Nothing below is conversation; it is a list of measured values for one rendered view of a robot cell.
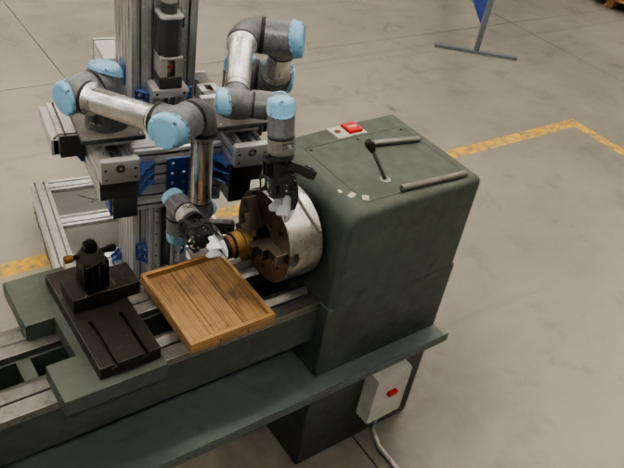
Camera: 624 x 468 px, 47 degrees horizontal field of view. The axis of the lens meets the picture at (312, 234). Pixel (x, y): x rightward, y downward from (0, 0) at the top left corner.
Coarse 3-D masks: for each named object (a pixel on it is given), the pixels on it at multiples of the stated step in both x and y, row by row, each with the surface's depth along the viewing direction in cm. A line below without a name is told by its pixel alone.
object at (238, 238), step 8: (232, 232) 224; (240, 232) 224; (248, 232) 226; (232, 240) 221; (240, 240) 222; (248, 240) 225; (232, 248) 221; (240, 248) 222; (248, 248) 223; (232, 256) 222; (240, 256) 225
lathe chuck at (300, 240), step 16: (240, 208) 239; (272, 224) 224; (288, 224) 218; (304, 224) 221; (288, 240) 219; (304, 240) 221; (256, 256) 238; (304, 256) 224; (272, 272) 232; (288, 272) 224; (304, 272) 232
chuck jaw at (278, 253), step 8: (256, 240) 225; (264, 240) 226; (272, 240) 226; (256, 248) 223; (264, 248) 222; (272, 248) 223; (280, 248) 223; (264, 256) 223; (272, 256) 221; (280, 256) 220; (288, 256) 221; (296, 256) 223; (272, 264) 222; (280, 264) 222; (288, 264) 223
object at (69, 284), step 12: (120, 264) 219; (120, 276) 215; (132, 276) 216; (72, 288) 208; (108, 288) 210; (120, 288) 212; (132, 288) 215; (72, 300) 204; (84, 300) 206; (96, 300) 209; (108, 300) 212
